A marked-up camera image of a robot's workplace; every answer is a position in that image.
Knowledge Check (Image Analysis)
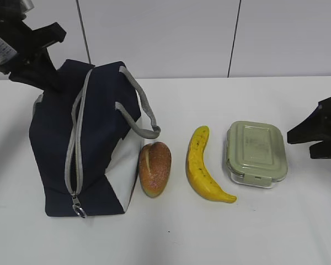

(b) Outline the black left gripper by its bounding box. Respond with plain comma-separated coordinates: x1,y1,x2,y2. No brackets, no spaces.
0,1,66,92

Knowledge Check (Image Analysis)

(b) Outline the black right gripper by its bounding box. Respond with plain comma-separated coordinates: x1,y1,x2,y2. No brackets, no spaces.
287,97,331,159

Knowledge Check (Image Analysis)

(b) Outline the green lidded glass container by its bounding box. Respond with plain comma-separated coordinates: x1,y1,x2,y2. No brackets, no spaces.
224,121,288,188

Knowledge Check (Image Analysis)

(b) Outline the navy insulated lunch bag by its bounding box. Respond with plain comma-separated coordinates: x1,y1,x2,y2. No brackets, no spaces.
29,60,161,218

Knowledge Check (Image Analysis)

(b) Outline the yellow banana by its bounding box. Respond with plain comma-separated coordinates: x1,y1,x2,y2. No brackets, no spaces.
186,125,237,203

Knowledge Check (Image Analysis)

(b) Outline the brown bread roll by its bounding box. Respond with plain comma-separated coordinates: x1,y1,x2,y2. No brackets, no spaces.
138,142,172,198

